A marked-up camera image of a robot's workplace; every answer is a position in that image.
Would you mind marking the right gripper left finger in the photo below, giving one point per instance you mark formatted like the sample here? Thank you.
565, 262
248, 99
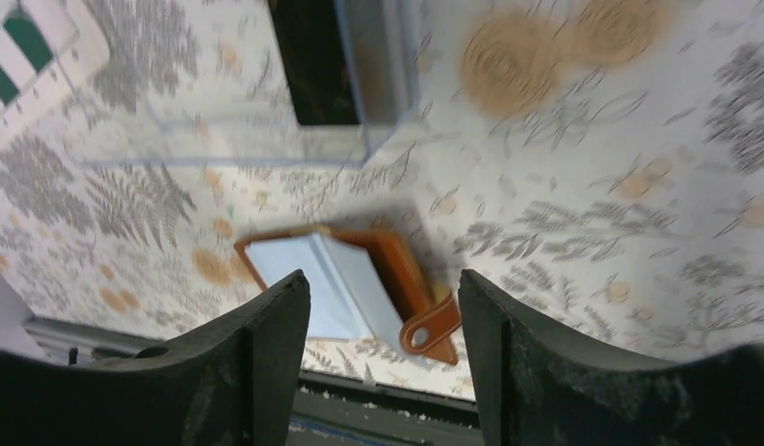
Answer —
231, 381

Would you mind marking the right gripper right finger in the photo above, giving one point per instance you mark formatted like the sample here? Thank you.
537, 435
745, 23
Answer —
538, 381

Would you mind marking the brown leather card holder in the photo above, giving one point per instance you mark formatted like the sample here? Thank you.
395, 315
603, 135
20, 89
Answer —
364, 284

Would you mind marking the clear plastic box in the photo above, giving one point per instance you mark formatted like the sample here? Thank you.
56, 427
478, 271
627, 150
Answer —
247, 82

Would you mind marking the floral tablecloth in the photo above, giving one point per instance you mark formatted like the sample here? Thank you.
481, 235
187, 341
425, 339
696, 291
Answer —
601, 161

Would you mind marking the green white chessboard mat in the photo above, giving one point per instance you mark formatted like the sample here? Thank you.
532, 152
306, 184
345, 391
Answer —
47, 50

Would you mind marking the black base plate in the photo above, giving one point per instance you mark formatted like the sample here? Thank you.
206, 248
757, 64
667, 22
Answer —
328, 410

